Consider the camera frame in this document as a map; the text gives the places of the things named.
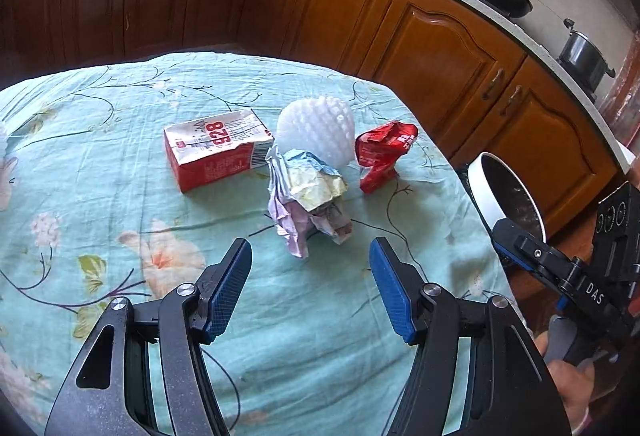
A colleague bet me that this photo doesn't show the green floral tablecloth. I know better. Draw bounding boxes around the green floral tablecloth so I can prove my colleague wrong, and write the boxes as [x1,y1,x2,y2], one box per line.
[1,53,511,435]

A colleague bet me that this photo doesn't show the white foam fruit net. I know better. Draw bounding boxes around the white foam fruit net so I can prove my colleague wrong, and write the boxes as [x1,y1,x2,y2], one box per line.
[274,96,355,169]

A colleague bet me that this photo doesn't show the wooden kitchen base cabinets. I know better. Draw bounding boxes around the wooden kitchen base cabinets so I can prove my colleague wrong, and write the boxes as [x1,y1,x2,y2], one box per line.
[1,0,628,234]

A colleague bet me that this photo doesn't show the pastel wrapper wad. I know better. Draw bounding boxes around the pastel wrapper wad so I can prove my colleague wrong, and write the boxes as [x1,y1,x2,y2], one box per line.
[266,146,352,259]

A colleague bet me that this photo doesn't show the red snack bag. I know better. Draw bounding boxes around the red snack bag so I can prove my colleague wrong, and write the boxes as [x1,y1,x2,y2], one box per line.
[355,121,419,193]

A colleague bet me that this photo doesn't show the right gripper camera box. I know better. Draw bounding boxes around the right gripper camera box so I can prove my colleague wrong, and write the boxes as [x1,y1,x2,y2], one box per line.
[590,182,639,283]

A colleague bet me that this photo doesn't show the white rimmed black trash bin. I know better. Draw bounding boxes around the white rimmed black trash bin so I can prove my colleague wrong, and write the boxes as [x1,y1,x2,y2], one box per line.
[466,151,547,242]

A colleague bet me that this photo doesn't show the person's right hand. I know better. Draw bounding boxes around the person's right hand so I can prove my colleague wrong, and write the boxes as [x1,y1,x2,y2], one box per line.
[547,359,596,435]

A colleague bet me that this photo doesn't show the grey stock pot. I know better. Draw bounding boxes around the grey stock pot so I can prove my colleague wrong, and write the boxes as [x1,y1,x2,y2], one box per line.
[556,17,616,95]

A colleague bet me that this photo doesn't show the red white carton box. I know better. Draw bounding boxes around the red white carton box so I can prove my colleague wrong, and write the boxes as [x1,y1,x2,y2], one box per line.
[163,109,273,193]

